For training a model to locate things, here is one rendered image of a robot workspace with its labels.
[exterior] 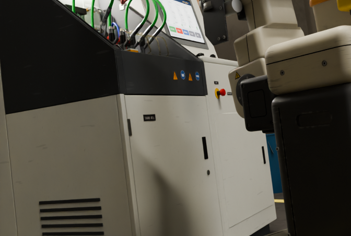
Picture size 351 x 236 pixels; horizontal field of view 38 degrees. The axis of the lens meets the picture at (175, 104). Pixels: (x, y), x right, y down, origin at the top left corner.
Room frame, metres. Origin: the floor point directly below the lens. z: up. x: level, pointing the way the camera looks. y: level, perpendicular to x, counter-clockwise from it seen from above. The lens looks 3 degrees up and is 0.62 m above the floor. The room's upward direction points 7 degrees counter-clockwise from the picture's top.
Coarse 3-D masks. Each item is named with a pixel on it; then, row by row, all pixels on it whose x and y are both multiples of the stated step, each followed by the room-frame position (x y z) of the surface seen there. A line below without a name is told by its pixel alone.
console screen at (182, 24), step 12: (168, 0) 2.79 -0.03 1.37; (180, 0) 2.93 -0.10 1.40; (168, 12) 2.74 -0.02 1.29; (180, 12) 2.87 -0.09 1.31; (192, 12) 3.02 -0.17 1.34; (168, 24) 2.69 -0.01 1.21; (180, 24) 2.81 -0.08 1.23; (192, 24) 2.96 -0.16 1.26; (180, 36) 2.76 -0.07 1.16; (192, 36) 2.89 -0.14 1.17; (204, 48) 2.98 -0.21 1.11
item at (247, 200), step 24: (144, 0) 2.56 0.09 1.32; (192, 0) 3.10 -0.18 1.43; (192, 48) 2.85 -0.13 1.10; (216, 72) 2.50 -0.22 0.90; (216, 120) 2.43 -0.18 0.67; (240, 120) 2.68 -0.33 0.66; (216, 144) 2.41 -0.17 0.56; (240, 144) 2.65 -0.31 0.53; (264, 144) 2.95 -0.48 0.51; (240, 168) 2.61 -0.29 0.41; (264, 168) 2.91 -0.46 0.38; (240, 192) 2.58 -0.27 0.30; (264, 192) 2.87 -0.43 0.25; (240, 216) 2.55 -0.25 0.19; (264, 216) 2.83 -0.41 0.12
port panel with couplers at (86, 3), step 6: (84, 0) 2.51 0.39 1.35; (90, 0) 2.55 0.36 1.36; (84, 6) 2.51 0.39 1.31; (90, 6) 2.55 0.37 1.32; (96, 6) 2.59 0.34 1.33; (90, 12) 2.54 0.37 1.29; (96, 12) 2.59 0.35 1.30; (90, 18) 2.54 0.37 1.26; (96, 18) 2.58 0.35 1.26; (90, 24) 2.53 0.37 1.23; (96, 24) 2.58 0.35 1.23; (102, 30) 2.58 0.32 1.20
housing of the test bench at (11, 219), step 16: (0, 64) 2.07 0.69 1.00; (0, 80) 2.07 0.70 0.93; (0, 96) 2.07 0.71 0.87; (0, 112) 2.08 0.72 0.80; (0, 128) 2.08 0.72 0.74; (0, 144) 2.09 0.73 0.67; (0, 160) 2.09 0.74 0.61; (0, 176) 2.10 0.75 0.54; (0, 192) 2.10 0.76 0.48; (0, 208) 2.11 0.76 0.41; (0, 224) 2.11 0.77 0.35; (16, 224) 2.07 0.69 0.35
